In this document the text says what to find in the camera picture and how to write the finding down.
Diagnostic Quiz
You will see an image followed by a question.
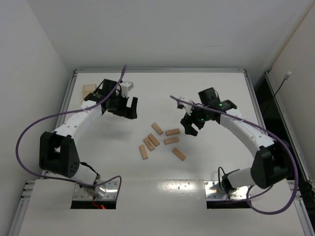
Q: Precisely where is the wooden block box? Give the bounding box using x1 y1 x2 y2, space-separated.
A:
82 84 96 102

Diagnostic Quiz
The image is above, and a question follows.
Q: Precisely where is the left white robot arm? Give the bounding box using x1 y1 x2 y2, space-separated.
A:
39 79 138 195

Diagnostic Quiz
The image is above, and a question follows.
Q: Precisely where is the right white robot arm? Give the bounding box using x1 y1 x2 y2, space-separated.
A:
177 88 293 193

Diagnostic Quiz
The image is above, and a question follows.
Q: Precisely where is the wood block with print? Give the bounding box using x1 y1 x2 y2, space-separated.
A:
143 137 155 151

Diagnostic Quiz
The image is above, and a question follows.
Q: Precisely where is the wood block numbered twelve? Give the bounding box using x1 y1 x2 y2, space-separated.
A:
148 133 160 147

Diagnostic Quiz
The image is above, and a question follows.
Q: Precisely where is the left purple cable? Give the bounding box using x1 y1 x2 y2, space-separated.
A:
15 64 128 192

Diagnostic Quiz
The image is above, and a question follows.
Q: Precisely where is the purple cable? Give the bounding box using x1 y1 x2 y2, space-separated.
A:
169 95 300 214
15 64 128 192

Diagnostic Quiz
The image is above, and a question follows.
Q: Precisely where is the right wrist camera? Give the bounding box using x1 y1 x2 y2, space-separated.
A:
177 97 193 116

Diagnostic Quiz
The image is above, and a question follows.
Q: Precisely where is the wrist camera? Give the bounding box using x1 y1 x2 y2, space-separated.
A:
177 97 193 116
118 81 134 98

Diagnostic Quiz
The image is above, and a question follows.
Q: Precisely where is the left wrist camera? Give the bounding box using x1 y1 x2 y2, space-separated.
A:
118 81 134 98

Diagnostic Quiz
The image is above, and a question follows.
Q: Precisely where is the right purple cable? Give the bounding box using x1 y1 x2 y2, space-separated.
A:
169 95 300 214

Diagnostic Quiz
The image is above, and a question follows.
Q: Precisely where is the aluminium table frame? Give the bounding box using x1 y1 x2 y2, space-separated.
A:
19 68 314 236

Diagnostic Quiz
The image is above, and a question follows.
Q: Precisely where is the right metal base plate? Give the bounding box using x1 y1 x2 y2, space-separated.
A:
204 180 249 202

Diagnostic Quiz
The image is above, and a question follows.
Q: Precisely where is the metal base plate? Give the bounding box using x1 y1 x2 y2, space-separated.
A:
204 180 249 202
72 180 120 202

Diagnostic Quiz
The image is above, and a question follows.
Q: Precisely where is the black wall cable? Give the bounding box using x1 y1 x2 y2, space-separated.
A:
260 71 292 116

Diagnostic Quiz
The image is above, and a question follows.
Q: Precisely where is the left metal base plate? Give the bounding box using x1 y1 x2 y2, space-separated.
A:
72 180 120 202

